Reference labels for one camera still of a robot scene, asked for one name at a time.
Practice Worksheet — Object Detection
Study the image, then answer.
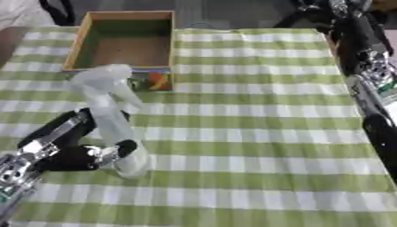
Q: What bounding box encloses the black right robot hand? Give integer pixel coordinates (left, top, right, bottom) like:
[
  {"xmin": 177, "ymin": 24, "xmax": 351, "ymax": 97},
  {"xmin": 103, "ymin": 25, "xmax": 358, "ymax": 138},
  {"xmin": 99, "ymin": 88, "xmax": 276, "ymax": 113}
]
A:
[{"xmin": 344, "ymin": 74, "xmax": 397, "ymax": 184}]

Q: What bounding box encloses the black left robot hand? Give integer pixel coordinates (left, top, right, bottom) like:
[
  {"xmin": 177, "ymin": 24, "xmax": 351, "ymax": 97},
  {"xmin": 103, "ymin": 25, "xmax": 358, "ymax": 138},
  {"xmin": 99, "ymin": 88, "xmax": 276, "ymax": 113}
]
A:
[{"xmin": 15, "ymin": 106, "xmax": 140, "ymax": 174}]

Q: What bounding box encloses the translucent white spray bottle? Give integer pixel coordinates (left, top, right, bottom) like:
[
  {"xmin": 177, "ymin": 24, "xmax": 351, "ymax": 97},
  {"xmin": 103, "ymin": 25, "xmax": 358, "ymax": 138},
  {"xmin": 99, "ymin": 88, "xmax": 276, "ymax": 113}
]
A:
[{"xmin": 68, "ymin": 64, "xmax": 157, "ymax": 180}]

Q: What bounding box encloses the tan cardboard box green inside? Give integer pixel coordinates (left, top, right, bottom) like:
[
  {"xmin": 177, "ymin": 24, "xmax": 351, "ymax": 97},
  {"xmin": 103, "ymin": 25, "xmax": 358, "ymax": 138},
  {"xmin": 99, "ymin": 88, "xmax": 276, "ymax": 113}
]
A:
[{"xmin": 60, "ymin": 10, "xmax": 177, "ymax": 93}]

